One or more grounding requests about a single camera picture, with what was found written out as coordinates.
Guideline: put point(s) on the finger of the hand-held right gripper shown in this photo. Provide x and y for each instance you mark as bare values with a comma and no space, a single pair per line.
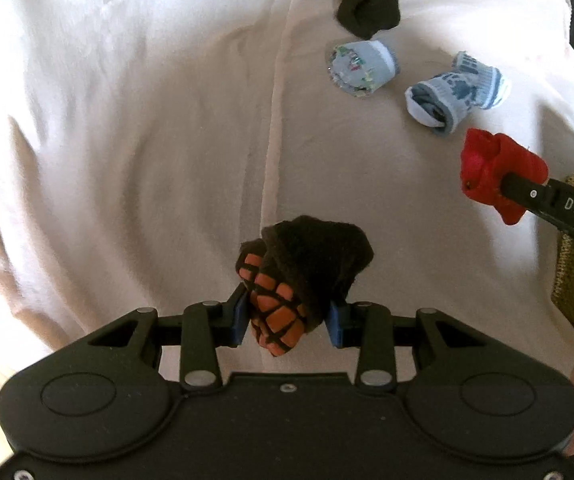
557,202

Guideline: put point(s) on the grey patterned rolled sock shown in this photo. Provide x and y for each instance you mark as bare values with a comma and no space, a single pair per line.
362,67

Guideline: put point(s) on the dark brown sock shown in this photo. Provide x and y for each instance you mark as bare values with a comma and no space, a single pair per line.
368,8

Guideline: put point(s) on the beige blanket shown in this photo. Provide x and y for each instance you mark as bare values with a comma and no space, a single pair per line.
142,135

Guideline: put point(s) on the red sock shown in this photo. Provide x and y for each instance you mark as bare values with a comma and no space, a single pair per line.
494,172

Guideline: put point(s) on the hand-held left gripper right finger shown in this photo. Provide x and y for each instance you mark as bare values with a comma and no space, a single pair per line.
336,327

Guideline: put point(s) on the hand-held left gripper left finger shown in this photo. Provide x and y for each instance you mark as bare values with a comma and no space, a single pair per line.
239,320

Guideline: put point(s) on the blue and white sock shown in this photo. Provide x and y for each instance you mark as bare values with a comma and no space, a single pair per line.
454,96

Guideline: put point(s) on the dark sock with orange grid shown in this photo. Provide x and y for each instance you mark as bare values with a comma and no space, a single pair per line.
299,285

